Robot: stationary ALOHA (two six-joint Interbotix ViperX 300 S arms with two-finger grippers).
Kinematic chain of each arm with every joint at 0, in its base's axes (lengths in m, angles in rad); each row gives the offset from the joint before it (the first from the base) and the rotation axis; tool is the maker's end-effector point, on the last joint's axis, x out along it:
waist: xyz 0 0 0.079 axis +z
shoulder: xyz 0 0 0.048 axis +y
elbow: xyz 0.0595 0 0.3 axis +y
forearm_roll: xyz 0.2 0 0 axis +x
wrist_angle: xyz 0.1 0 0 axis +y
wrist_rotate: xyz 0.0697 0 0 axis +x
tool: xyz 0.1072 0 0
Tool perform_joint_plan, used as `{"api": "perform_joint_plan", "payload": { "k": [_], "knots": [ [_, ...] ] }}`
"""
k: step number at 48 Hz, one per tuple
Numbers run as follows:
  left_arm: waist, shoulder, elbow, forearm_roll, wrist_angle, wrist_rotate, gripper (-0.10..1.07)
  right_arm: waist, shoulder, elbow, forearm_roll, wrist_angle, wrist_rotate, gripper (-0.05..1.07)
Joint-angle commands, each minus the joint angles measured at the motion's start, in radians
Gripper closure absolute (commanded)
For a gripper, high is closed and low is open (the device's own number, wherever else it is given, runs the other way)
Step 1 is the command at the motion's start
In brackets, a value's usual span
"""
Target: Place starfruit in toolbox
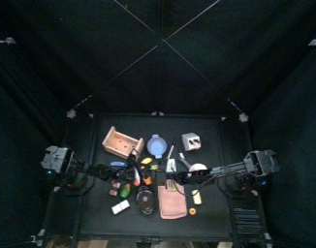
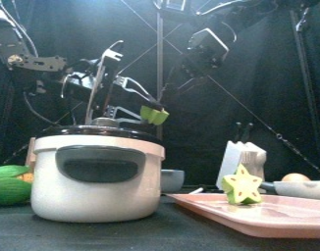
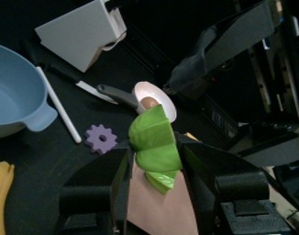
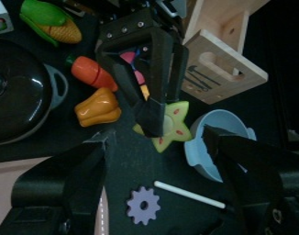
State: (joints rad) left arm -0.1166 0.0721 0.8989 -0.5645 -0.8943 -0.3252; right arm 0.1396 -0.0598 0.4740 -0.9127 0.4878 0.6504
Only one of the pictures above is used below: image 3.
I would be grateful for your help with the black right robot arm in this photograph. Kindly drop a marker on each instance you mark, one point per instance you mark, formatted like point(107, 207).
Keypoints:
point(226, 46)

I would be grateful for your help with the blue plastic pot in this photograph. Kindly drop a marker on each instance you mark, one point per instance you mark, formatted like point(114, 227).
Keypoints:
point(15, 91)

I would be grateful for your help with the brown toy egg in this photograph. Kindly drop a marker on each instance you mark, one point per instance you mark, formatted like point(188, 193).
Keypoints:
point(148, 102)

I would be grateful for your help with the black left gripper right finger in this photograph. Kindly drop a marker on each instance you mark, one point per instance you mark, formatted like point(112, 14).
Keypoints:
point(220, 180)

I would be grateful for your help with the white plastic stick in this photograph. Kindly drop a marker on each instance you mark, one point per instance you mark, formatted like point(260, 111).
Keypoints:
point(60, 107)

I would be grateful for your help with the yellow toy banana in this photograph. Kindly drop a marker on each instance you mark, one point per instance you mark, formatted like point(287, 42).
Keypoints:
point(0, 199)

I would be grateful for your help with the green cloth pouch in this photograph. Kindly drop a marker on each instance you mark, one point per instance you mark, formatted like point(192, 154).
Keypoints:
point(156, 143)

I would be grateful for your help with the white knife block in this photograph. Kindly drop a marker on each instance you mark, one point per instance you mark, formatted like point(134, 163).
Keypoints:
point(80, 36)

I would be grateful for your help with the purple toy gear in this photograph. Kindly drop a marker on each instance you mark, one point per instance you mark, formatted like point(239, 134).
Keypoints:
point(100, 138)

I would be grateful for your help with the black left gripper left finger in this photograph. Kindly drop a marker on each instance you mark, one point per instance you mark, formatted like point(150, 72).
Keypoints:
point(99, 186)

